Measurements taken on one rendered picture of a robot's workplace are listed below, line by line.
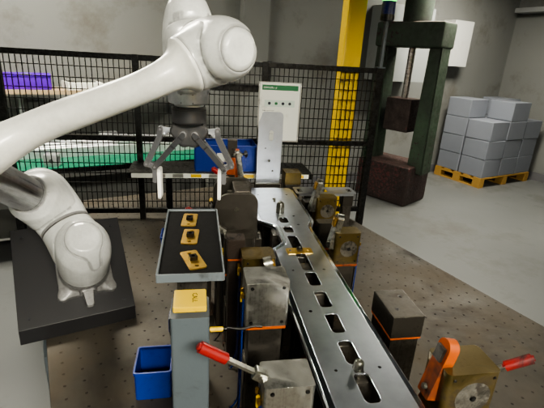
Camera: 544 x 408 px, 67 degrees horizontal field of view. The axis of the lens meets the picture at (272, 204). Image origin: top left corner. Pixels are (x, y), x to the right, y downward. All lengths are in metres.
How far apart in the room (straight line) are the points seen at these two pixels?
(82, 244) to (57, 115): 0.57
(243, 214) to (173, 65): 0.64
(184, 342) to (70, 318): 0.76
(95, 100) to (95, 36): 3.47
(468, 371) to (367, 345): 0.21
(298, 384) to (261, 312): 0.25
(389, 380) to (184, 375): 0.40
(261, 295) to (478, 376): 0.45
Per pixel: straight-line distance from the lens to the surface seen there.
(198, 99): 0.90
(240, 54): 0.72
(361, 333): 1.02
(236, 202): 1.25
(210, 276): 0.87
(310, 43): 5.07
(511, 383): 1.54
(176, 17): 0.89
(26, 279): 1.58
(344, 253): 1.43
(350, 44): 2.34
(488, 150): 6.30
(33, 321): 1.53
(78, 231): 1.33
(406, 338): 1.10
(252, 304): 0.97
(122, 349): 1.45
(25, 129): 0.86
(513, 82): 7.66
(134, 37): 4.30
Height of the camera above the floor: 1.59
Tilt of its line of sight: 20 degrees down
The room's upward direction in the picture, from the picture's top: 4 degrees clockwise
